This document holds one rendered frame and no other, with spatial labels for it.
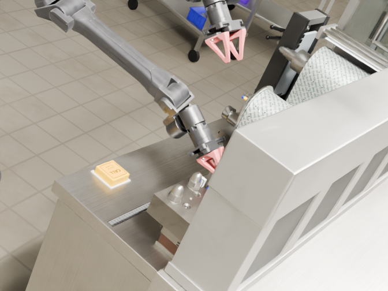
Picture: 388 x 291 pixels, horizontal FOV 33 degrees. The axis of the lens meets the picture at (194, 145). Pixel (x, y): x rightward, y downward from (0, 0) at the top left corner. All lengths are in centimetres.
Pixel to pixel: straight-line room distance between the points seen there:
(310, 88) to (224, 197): 114
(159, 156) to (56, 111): 183
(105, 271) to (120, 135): 209
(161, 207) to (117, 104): 247
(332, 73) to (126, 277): 76
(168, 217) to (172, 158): 44
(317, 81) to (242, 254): 113
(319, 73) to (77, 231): 77
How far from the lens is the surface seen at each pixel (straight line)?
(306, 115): 80
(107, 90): 417
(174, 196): 163
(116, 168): 186
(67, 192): 176
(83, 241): 178
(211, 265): 77
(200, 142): 173
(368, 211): 115
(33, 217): 304
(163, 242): 169
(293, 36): 195
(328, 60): 184
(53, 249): 188
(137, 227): 173
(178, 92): 174
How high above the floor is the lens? 197
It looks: 30 degrees down
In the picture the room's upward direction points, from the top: 25 degrees clockwise
